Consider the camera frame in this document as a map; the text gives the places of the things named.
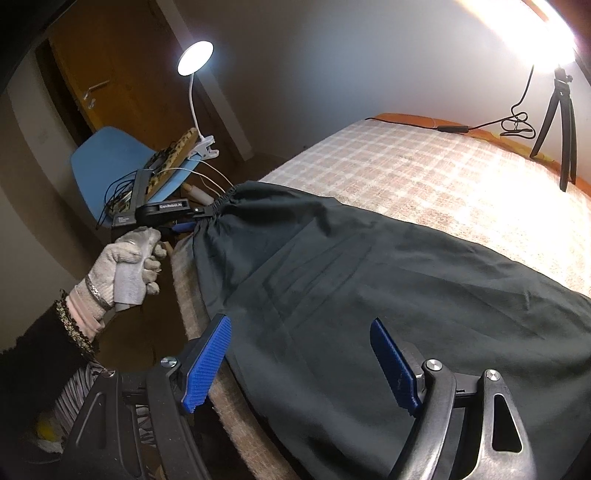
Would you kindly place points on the dark green pants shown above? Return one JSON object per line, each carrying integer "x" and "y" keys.
{"x": 302, "y": 277}

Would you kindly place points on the brown wooden door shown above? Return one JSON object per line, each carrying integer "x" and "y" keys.
{"x": 119, "y": 61}

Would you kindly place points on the blue plastic chair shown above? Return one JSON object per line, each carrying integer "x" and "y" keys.
{"x": 108, "y": 157}

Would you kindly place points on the leopard print cushion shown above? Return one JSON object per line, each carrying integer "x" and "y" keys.
{"x": 161, "y": 163}

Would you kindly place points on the left forearm dark sleeve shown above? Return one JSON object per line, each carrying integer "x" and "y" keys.
{"x": 43, "y": 359}

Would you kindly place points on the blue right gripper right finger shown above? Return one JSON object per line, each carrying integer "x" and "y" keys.
{"x": 401, "y": 377}

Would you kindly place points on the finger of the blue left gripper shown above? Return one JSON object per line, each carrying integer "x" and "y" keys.
{"x": 184, "y": 227}
{"x": 208, "y": 211}

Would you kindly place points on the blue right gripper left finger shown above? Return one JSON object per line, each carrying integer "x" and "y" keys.
{"x": 201, "y": 362}

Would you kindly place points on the left hand white glove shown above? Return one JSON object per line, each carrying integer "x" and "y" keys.
{"x": 126, "y": 270}

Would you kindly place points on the striped purple trouser leg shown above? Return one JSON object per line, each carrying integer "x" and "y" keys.
{"x": 73, "y": 395}

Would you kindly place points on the bright ring light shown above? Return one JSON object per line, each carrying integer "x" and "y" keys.
{"x": 531, "y": 30}

